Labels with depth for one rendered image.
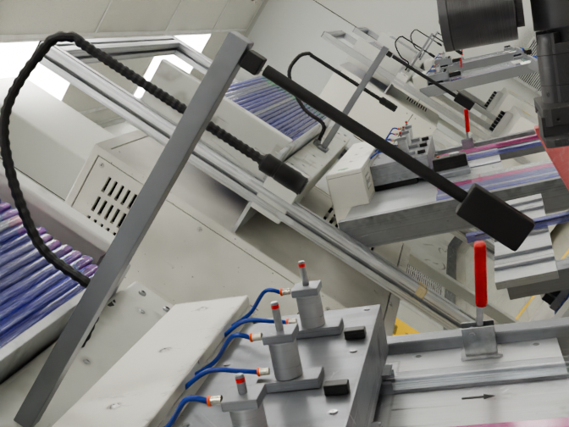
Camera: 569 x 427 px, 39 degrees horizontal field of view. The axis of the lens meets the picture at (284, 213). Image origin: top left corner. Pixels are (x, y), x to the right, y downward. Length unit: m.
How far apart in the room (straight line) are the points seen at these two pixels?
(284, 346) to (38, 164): 3.39
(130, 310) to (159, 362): 0.18
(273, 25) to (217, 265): 6.79
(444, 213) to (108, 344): 0.91
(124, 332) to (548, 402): 0.40
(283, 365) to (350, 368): 0.06
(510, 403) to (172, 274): 1.11
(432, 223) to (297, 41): 6.82
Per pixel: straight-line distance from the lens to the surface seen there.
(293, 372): 0.62
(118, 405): 0.63
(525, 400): 0.70
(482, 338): 0.78
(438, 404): 0.71
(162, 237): 1.69
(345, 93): 5.14
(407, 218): 1.57
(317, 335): 0.73
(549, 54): 0.67
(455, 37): 0.66
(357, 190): 1.76
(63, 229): 0.92
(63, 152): 3.89
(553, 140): 0.62
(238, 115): 1.70
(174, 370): 0.67
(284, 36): 8.35
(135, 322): 0.85
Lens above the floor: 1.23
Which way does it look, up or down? 3 degrees up
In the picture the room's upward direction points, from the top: 57 degrees counter-clockwise
